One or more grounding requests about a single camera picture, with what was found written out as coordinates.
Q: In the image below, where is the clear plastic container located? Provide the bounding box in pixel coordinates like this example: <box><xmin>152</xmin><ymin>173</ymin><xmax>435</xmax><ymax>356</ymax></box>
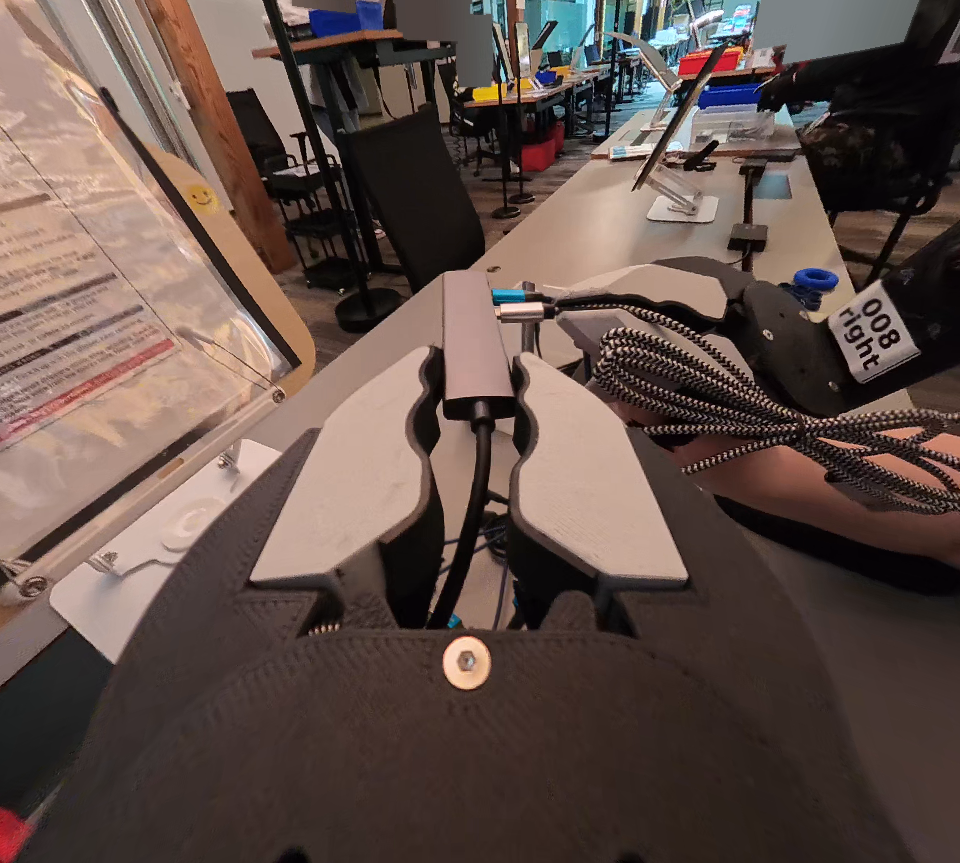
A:
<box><xmin>688</xmin><ymin>108</ymin><xmax>778</xmax><ymax>146</ymax></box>

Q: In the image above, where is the black floor lamp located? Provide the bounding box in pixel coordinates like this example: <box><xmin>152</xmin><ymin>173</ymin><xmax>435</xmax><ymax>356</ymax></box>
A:
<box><xmin>231</xmin><ymin>0</ymin><xmax>404</xmax><ymax>334</ymax></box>

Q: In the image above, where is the red storage bin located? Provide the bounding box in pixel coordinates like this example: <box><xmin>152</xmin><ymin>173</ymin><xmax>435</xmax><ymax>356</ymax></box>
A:
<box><xmin>678</xmin><ymin>49</ymin><xmax>744</xmax><ymax>77</ymax></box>

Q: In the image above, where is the clear acrylic sign holder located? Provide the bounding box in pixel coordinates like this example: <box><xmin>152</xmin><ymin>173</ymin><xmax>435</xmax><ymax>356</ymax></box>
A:
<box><xmin>0</xmin><ymin>0</ymin><xmax>301</xmax><ymax>587</ymax></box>

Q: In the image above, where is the white tablet stand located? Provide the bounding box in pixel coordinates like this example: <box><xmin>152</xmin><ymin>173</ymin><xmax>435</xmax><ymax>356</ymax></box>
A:
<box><xmin>646</xmin><ymin>161</ymin><xmax>720</xmax><ymax>225</ymax></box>

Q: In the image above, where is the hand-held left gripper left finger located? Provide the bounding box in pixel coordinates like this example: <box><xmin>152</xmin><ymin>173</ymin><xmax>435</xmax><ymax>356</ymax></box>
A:
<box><xmin>249</xmin><ymin>344</ymin><xmax>447</xmax><ymax>630</ymax></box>

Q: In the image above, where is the wooden board with smiley sticker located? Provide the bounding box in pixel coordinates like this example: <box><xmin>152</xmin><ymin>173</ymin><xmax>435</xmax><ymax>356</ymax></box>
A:
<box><xmin>141</xmin><ymin>143</ymin><xmax>318</xmax><ymax>395</ymax></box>

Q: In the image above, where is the black hub cable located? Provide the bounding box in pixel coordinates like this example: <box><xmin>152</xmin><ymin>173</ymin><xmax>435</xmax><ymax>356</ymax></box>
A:
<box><xmin>426</xmin><ymin>399</ymin><xmax>498</xmax><ymax>632</ymax></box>

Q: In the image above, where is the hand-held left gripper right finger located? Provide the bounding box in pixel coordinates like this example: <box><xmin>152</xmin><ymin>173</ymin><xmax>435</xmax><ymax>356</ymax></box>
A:
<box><xmin>508</xmin><ymin>351</ymin><xmax>691</xmax><ymax>630</ymax></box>

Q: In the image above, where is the standing desk with wooden top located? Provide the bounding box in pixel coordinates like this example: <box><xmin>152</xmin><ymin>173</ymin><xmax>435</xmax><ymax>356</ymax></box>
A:
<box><xmin>252</xmin><ymin>29</ymin><xmax>459</xmax><ymax>272</ymax></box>

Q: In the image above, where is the wooden post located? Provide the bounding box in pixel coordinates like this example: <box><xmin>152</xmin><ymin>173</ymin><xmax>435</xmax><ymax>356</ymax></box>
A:
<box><xmin>101</xmin><ymin>0</ymin><xmax>299</xmax><ymax>273</ymax></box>

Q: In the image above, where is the person's right forearm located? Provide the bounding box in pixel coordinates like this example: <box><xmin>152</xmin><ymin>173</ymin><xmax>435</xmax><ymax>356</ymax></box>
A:
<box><xmin>616</xmin><ymin>401</ymin><xmax>960</xmax><ymax>528</ymax></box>

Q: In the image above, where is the black white braided usb cable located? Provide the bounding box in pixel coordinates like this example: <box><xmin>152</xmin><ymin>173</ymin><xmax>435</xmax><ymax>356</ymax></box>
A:
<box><xmin>491</xmin><ymin>281</ymin><xmax>960</xmax><ymax>516</ymax></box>

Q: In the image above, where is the white sign base plate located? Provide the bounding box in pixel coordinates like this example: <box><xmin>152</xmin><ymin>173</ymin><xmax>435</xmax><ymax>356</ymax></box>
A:
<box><xmin>48</xmin><ymin>438</ymin><xmax>283</xmax><ymax>663</ymax></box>

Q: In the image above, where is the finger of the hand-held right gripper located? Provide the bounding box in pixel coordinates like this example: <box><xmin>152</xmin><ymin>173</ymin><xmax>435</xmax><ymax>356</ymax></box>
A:
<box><xmin>558</xmin><ymin>313</ymin><xmax>639</xmax><ymax>365</ymax></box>
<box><xmin>553</xmin><ymin>255</ymin><xmax>753</xmax><ymax>326</ymax></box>

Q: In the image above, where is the black rolling cart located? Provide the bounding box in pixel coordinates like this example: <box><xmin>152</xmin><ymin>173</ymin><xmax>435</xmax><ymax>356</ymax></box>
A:
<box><xmin>262</xmin><ymin>131</ymin><xmax>372</xmax><ymax>294</ymax></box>

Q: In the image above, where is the tablet with dark screen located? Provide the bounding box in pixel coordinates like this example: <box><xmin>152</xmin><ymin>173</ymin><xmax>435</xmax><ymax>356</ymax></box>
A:
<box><xmin>631</xmin><ymin>41</ymin><xmax>730</xmax><ymax>194</ymax></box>

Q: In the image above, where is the black office chair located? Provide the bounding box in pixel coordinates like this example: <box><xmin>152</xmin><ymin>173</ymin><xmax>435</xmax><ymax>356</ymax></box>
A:
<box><xmin>336</xmin><ymin>101</ymin><xmax>487</xmax><ymax>296</ymax></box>

